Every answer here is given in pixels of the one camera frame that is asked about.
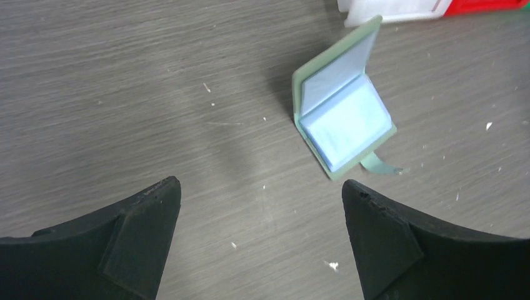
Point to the white plastic bin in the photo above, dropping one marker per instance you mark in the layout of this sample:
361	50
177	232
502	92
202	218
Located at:
392	11

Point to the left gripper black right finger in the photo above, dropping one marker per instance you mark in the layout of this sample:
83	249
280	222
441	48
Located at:
403	253

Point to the red plastic bin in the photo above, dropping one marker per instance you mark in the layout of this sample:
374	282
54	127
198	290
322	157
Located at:
461	7

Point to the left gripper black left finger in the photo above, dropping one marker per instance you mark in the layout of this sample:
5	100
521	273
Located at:
116	252

